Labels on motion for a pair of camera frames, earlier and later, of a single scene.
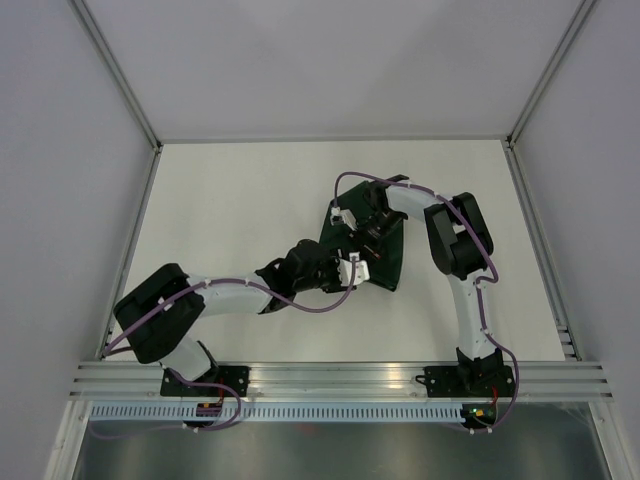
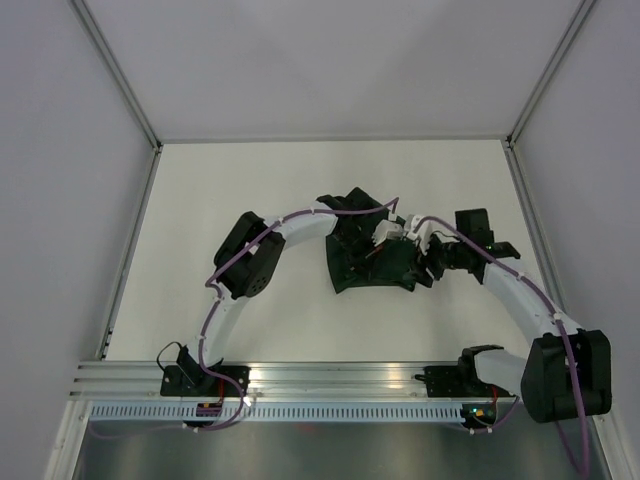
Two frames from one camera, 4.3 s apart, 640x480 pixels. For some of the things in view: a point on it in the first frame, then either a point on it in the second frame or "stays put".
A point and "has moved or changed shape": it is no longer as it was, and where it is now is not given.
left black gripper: x=335 y=286 -> x=354 y=263
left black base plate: x=236 y=376 stays put
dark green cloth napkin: x=379 y=248 has moved or changed shape
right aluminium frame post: x=581 y=15 stays put
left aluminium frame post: x=125 y=88 stays put
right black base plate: x=467 y=381 stays put
